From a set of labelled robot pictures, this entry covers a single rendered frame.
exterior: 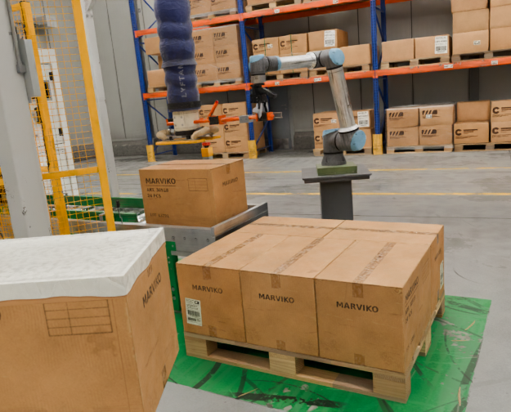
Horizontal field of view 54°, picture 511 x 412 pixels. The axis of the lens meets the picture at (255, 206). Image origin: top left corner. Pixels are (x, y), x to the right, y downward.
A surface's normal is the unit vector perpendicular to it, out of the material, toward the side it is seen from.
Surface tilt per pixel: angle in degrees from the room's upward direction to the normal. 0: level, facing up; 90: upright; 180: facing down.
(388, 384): 90
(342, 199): 90
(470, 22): 90
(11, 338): 90
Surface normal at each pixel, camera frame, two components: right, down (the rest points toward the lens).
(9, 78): 0.87, 0.04
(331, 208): -0.07, 0.22
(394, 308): -0.49, 0.23
